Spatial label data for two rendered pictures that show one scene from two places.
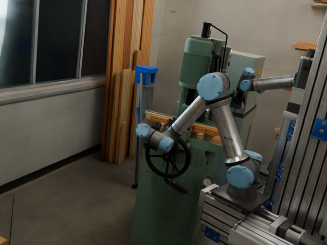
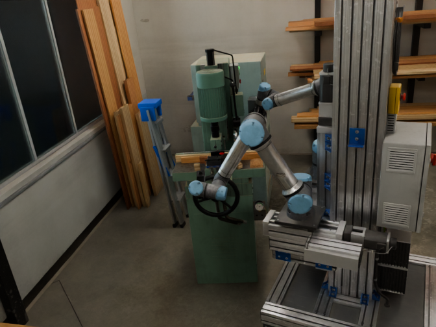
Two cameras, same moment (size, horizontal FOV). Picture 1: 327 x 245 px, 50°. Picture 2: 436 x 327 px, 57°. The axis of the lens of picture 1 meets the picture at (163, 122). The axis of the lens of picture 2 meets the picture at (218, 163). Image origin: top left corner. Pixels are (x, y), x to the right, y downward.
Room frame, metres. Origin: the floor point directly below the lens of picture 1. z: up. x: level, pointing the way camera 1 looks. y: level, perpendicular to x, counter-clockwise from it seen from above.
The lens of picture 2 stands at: (-0.17, 0.28, 1.96)
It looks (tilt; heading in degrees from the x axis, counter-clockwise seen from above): 23 degrees down; 350
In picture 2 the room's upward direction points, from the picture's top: 6 degrees counter-clockwise
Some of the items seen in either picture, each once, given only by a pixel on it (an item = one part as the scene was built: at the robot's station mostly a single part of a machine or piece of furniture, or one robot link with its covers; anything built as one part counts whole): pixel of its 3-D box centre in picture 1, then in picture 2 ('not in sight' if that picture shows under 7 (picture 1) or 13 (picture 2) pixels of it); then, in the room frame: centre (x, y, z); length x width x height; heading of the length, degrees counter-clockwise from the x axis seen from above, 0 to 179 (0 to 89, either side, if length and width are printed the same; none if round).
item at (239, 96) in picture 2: not in sight; (237, 104); (2.50, -0.35, 1.23); 0.09 x 0.08 x 0.15; 165
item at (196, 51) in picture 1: (195, 63); (211, 95); (2.33, -0.15, 1.35); 0.18 x 0.18 x 0.31
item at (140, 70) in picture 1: (143, 128); (165, 164); (3.20, 0.18, 0.58); 0.27 x 0.25 x 1.16; 67
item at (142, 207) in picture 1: (175, 191); (225, 220); (2.45, -0.18, 0.36); 0.58 x 0.45 x 0.71; 165
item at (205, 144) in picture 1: (180, 136); (218, 171); (2.23, -0.13, 0.87); 0.61 x 0.30 x 0.06; 75
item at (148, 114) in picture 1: (186, 124); (219, 156); (2.35, -0.16, 0.93); 0.60 x 0.02 x 0.05; 75
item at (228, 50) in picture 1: (225, 57); (234, 76); (2.60, -0.37, 1.40); 0.10 x 0.06 x 0.16; 165
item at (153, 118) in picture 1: (192, 127); (226, 157); (2.32, -0.21, 0.92); 0.62 x 0.02 x 0.04; 75
